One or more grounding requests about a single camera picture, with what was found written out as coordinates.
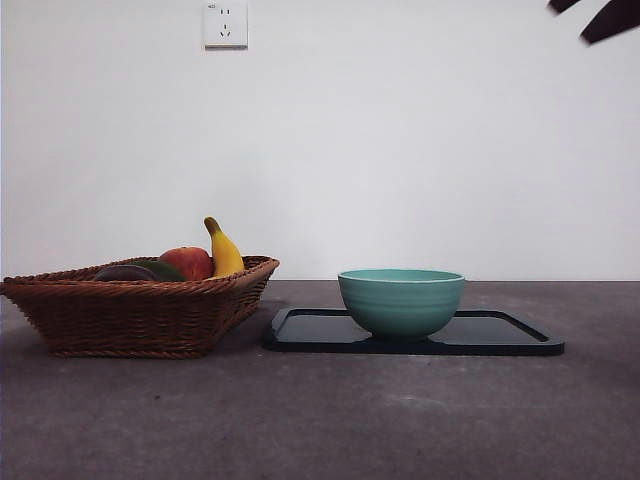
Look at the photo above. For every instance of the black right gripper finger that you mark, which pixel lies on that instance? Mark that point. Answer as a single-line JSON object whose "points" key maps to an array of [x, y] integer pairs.
{"points": [[615, 20], [562, 4]]}

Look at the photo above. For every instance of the white wall socket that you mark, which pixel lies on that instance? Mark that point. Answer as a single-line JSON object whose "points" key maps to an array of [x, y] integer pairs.
{"points": [[225, 25]]}

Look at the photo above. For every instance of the yellow banana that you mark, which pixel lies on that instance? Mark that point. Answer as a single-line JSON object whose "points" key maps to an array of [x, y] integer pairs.
{"points": [[226, 255]]}

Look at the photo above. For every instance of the brown wicker basket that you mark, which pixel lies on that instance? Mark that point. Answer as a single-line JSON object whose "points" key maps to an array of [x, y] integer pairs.
{"points": [[130, 320]]}

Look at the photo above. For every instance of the black rectangular tray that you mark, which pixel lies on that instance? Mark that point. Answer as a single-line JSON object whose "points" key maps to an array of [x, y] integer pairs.
{"points": [[320, 335]]}

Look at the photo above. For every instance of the teal ribbed bowl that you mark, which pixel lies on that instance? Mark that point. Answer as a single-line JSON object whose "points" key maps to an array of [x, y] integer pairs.
{"points": [[400, 305]]}

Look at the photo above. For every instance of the red yellow apple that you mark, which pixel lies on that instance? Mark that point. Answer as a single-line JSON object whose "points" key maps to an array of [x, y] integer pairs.
{"points": [[187, 262]]}

